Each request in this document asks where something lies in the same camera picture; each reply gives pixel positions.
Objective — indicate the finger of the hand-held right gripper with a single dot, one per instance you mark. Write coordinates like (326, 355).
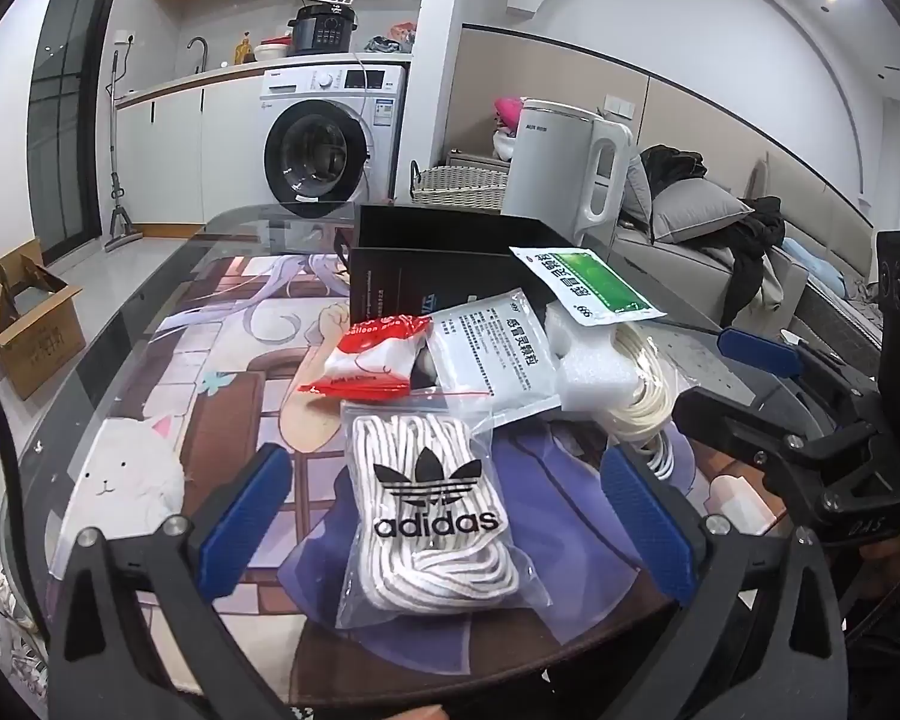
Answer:
(727, 420)
(757, 349)

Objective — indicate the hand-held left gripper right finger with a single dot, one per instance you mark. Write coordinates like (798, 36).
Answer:
(645, 525)

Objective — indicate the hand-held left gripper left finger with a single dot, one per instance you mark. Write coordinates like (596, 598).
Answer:
(244, 502)

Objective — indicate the white foam block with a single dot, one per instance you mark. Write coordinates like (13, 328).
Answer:
(592, 375)

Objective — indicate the green and white sachet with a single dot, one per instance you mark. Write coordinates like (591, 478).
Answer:
(592, 285)

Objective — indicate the white shoelaces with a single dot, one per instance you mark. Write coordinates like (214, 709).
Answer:
(420, 465)

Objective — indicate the red and white packet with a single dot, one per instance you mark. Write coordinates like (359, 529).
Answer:
(367, 360)

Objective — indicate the black box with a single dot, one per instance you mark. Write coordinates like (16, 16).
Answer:
(420, 270)

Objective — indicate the white charger plug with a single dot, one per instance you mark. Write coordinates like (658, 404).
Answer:
(742, 506)

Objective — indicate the black clothing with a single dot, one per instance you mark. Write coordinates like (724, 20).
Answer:
(754, 247)

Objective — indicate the light blue cloth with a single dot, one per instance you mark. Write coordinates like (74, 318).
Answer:
(814, 262)

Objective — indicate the grey sofa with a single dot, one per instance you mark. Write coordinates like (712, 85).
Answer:
(682, 262)

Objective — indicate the printed desk mat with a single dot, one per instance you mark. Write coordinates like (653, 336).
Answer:
(157, 390)

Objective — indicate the grey pillow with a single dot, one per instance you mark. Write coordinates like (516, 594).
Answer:
(697, 210)

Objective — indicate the black jacket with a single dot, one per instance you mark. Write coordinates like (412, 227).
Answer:
(675, 165)

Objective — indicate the cardboard box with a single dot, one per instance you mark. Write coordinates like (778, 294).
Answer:
(37, 337)

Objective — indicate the white electric kettle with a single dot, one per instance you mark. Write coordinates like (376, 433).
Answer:
(547, 165)

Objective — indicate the mop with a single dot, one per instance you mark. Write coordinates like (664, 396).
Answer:
(116, 202)

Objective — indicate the white cloth pile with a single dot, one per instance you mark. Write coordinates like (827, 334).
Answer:
(502, 142)

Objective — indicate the wicker basket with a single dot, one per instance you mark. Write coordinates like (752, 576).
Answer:
(457, 184)

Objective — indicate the pink plush item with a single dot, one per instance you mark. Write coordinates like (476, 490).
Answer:
(508, 111)

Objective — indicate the white counter cabinet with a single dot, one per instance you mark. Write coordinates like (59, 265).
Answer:
(180, 150)

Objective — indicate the white washing machine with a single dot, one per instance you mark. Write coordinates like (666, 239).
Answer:
(322, 90)

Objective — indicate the dark glass door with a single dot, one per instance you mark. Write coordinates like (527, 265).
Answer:
(67, 90)

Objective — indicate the yellow bottle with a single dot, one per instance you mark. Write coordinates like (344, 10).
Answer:
(242, 51)

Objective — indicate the kitchen faucet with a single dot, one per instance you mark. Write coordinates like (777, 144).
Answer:
(202, 52)

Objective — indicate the white bowl with red lid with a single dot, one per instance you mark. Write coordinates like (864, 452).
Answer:
(270, 50)

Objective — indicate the black pressure cooker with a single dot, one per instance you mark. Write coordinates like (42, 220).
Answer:
(322, 30)

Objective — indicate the pile of clothes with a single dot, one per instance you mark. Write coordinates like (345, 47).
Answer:
(390, 41)

